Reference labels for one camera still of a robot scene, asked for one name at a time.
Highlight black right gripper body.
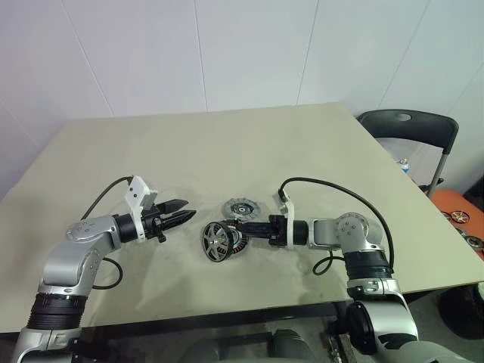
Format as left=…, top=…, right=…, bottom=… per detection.
left=267, top=213, right=290, bottom=247

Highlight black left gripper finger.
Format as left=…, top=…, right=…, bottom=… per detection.
left=161, top=209, right=198, bottom=230
left=155, top=198, right=189, bottom=218

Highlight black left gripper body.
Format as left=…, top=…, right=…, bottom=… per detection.
left=142, top=205, right=168, bottom=245

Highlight silver motor housing copper windings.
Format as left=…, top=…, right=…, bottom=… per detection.
left=225, top=226, right=251, bottom=260

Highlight silver round motor lid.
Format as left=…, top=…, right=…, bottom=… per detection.
left=221, top=197, right=260, bottom=220

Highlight dark grey rounded shape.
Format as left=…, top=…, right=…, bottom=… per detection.
left=271, top=328, right=318, bottom=363

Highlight black folding chair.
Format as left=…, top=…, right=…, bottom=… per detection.
left=357, top=109, right=461, bottom=197

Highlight orange tray with parts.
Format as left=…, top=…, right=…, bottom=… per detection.
left=430, top=188, right=484, bottom=262

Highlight black waste bin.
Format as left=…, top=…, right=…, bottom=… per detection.
left=440, top=283, right=484, bottom=330

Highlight black metal rack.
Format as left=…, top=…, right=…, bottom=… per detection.
left=463, top=166, right=484, bottom=207

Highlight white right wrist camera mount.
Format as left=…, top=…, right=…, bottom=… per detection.
left=270, top=191, right=299, bottom=250

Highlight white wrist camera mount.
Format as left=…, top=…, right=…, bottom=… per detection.
left=123, top=175, right=159, bottom=243
left=270, top=191, right=299, bottom=250

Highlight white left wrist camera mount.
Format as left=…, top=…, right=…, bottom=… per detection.
left=123, top=175, right=159, bottom=243

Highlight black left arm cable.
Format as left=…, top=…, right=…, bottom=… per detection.
left=80, top=175, right=134, bottom=291

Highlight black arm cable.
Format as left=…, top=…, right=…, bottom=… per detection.
left=278, top=177, right=396, bottom=279
left=80, top=175, right=134, bottom=291

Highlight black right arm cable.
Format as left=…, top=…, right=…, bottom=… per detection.
left=278, top=177, right=396, bottom=279

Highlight black table frame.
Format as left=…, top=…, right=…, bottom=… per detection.
left=77, top=298, right=341, bottom=341

